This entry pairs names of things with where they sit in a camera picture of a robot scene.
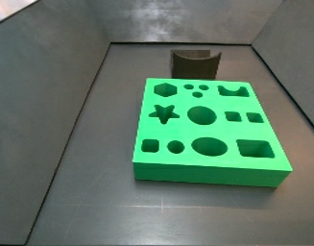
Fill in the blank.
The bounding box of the green shape-sorting board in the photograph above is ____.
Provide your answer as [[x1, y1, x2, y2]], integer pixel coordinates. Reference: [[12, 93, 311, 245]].
[[133, 78, 293, 187]]

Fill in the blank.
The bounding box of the dark arch-shaped block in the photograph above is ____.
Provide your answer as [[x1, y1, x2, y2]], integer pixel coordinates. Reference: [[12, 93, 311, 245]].
[[172, 50, 222, 80]]

